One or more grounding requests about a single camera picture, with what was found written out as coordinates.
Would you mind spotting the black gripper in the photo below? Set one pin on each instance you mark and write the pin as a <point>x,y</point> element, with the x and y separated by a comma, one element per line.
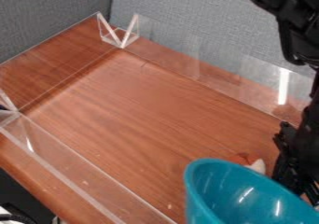
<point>296,166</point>

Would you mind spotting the red and white toy mushroom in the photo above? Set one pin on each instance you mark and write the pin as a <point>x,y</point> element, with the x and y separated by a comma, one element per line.
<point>249,161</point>

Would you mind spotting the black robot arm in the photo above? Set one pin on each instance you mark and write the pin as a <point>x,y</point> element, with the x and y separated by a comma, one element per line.
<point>297,27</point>

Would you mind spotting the blue plastic bowl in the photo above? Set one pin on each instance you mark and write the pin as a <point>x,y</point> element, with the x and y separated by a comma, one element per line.
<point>229,194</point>

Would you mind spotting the clear acrylic back barrier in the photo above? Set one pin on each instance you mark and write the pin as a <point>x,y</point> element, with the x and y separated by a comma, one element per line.
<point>260,84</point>

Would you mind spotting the clear acrylic barrier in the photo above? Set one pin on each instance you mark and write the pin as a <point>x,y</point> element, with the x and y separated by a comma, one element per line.
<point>260,84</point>
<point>82,194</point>

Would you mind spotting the clear acrylic front barrier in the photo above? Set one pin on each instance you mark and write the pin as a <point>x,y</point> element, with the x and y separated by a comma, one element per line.
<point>82,194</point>

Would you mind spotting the black and white corner object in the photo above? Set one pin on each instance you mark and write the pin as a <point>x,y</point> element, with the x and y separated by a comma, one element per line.
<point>21,203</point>

